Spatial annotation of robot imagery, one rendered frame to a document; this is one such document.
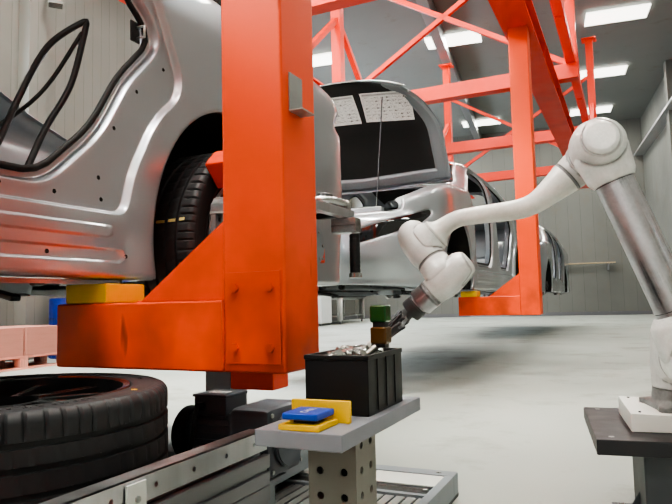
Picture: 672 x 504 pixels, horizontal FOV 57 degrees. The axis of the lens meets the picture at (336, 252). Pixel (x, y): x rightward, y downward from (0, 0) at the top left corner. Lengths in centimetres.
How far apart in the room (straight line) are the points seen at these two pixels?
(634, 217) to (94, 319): 140
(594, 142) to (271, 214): 86
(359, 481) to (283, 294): 41
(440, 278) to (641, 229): 57
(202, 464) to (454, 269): 101
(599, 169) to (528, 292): 369
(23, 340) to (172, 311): 639
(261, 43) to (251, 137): 21
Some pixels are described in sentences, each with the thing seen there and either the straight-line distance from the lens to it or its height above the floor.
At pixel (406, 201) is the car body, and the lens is 458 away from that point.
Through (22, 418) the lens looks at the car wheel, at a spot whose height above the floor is 49.
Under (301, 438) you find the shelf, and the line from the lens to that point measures 111.
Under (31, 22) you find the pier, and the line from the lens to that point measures 996.
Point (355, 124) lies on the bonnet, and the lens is 546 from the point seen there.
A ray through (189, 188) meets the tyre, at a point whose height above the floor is 101.
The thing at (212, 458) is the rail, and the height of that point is 37.
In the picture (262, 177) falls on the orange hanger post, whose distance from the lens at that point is 139.
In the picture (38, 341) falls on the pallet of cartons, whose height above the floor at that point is 30.
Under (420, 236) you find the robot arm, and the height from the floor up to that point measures 87.
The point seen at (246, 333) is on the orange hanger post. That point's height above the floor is 61.
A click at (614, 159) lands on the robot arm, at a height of 102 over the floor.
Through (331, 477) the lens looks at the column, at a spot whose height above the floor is 34.
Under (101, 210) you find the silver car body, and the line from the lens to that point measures 170.
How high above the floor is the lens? 67
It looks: 5 degrees up
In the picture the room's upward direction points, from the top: 1 degrees counter-clockwise
